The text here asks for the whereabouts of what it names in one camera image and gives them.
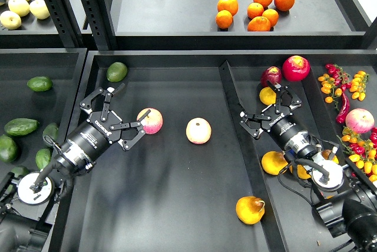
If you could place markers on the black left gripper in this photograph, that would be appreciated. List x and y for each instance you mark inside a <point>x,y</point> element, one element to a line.
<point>103,128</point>

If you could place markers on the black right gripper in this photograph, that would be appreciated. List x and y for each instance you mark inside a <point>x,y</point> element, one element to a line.
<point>285,130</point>

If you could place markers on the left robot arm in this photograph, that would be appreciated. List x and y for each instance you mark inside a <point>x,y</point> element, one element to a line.
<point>27,201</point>

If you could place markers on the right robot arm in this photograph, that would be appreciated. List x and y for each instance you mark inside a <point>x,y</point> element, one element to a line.
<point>342,200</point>

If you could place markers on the yellow pear with stem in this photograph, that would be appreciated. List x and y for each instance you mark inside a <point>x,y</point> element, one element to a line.
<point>273,162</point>

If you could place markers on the green avocado tray corner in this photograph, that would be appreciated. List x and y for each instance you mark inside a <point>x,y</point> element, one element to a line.
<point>116,72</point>

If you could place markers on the dark avocado by tray edge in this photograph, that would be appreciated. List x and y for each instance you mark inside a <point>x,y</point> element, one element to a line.
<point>50,134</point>

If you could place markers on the green avocado lower middle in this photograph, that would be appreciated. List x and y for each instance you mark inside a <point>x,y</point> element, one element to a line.
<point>43,158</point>

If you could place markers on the green avocado left tray top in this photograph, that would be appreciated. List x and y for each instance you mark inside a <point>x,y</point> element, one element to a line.
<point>40,84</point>

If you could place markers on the dark green avocado long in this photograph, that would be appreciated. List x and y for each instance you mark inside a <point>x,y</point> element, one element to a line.
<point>21,126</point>

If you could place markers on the dark avocado bottom left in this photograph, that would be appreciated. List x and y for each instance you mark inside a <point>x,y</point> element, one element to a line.
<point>18,171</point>

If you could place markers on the dark avocado far left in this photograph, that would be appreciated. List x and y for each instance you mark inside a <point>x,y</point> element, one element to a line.
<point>9,149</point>

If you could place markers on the pale yellow pear right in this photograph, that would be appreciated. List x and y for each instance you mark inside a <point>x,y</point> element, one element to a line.
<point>39,9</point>

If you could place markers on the pale yellow pear front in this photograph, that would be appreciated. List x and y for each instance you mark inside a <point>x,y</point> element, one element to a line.
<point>10,20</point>

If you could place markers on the pale yellow pear middle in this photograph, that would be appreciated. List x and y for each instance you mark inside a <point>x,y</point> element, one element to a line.
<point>20,7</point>

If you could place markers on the dark red apple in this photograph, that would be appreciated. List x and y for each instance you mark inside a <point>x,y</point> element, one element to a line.
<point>273,74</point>

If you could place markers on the pink apple left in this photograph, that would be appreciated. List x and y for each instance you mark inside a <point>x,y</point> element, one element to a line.
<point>153,122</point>

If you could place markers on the red apple top right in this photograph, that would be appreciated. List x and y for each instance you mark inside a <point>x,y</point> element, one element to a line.
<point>296,68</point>

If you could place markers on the red chili pepper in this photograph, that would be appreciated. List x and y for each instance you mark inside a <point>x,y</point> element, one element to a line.
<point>344,110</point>

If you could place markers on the black left tray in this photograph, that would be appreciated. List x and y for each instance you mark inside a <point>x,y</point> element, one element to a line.
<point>64,68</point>

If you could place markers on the black tray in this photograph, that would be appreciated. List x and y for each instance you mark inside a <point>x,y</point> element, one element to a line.
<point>64,68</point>
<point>168,194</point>

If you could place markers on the cherry tomato bunch upper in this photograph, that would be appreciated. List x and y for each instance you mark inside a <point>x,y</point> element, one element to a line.
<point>336,82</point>

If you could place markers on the cherry tomato bunch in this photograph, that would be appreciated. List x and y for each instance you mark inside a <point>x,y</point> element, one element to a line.
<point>336,82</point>
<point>361,151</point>

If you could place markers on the pale pink apple centre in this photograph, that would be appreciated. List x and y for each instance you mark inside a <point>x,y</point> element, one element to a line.
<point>198,131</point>

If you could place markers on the pink apple far right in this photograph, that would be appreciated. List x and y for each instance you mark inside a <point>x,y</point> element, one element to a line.
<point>360,120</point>

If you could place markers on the cherry tomato bunch lower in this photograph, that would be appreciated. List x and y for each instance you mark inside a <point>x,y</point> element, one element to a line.
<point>361,151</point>

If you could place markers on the orange front bottom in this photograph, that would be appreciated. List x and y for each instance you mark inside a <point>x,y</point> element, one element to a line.
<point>259,23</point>

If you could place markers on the black centre tray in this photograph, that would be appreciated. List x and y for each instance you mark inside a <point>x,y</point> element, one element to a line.
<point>168,194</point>

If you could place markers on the orange right small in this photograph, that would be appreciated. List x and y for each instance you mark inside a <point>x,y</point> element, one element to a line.
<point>272,15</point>

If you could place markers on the orange small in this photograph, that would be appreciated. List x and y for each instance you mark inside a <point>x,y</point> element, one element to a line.
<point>272,15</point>
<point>255,9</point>

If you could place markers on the orange centre small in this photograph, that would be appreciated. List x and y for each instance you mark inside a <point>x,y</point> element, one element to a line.
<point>255,9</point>

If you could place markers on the orange lower left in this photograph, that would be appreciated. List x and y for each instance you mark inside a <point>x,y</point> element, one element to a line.
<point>224,19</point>

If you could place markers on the black metal shelf rack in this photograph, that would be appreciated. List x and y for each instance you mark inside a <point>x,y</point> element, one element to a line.
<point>190,24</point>

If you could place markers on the orange top right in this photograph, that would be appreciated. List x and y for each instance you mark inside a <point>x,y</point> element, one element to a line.
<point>284,5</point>

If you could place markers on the black tray divider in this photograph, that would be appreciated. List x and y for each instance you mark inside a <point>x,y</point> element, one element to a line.
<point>271,225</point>

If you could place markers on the orange far left top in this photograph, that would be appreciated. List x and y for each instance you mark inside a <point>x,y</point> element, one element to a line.
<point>231,6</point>

